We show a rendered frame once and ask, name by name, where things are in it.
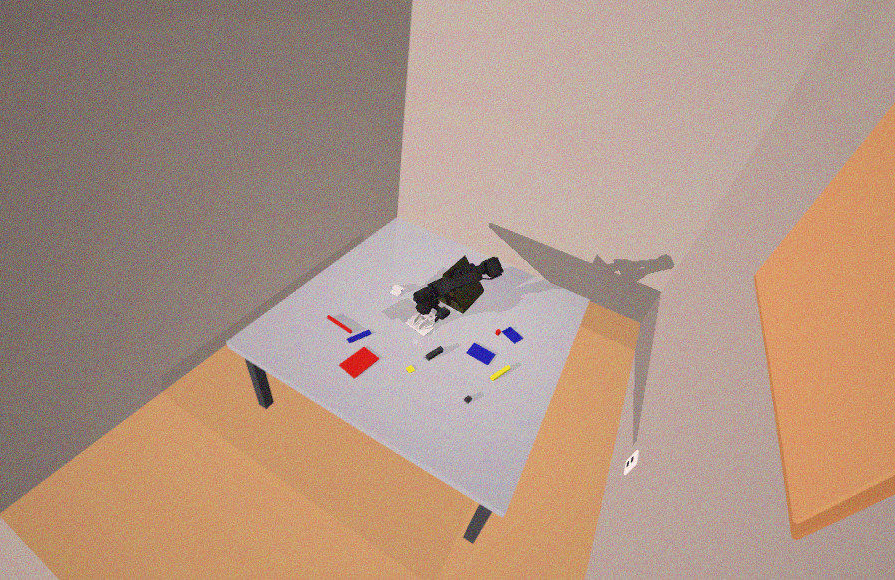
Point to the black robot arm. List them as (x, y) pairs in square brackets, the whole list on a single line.
[(467, 273)]

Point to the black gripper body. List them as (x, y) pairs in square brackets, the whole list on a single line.
[(442, 312)]

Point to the red flat square plate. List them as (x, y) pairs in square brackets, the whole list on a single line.
[(358, 362)]

